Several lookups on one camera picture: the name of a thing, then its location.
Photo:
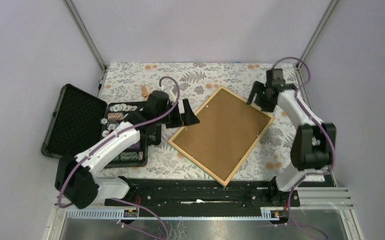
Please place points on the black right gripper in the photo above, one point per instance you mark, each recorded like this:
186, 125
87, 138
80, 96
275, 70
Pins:
257, 88

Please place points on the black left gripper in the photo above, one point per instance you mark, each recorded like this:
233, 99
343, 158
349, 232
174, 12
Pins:
188, 118

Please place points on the wooden picture frame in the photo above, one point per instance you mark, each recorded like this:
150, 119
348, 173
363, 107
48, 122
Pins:
196, 160

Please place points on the brown cardboard backing board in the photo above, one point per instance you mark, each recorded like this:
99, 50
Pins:
222, 136

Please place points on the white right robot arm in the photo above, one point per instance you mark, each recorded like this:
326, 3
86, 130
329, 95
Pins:
312, 152

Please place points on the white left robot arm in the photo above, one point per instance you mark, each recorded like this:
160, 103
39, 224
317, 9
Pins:
76, 177

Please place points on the tan wooden block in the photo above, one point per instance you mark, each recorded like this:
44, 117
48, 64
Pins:
144, 91

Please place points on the black poker chip case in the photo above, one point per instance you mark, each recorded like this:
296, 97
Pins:
80, 120

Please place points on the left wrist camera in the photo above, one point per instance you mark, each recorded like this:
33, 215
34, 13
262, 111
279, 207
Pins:
171, 92

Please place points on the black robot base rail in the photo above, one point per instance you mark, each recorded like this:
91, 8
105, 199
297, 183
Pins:
151, 192

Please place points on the aluminium cable tray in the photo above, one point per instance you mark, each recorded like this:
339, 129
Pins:
305, 198

